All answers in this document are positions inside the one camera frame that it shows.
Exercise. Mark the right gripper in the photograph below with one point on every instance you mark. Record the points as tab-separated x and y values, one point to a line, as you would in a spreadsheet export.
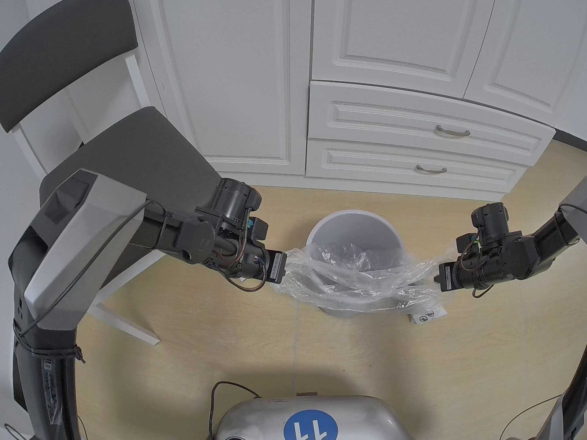
463	275

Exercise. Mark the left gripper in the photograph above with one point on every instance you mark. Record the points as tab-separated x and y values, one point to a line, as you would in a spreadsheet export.
257	264

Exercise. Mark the white printed wrapper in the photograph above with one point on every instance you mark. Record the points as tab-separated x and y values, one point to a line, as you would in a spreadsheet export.
431	314

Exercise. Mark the clear plastic bag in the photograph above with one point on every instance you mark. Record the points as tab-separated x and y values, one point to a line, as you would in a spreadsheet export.
367	277

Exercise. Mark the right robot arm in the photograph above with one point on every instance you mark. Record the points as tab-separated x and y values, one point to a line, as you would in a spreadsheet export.
518	257

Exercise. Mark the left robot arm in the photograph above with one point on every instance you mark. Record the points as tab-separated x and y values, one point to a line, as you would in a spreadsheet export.
91	236

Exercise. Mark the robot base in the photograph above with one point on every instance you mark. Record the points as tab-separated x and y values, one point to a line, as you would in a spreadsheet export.
357	415

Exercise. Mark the white trash bin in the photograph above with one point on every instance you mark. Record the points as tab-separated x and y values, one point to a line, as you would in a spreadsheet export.
353	227

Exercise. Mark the grey padded white chair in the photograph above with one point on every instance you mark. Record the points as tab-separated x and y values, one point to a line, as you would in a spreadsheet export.
137	154

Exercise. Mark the white wardrobe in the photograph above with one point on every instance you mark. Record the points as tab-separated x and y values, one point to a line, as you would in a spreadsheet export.
390	25

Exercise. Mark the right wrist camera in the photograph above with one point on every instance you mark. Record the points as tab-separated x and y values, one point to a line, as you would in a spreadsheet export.
467	244

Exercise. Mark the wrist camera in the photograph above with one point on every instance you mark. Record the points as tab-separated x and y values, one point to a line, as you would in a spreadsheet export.
467	244
260	229

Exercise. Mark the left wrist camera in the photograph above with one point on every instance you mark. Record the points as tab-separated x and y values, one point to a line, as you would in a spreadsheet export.
260	229

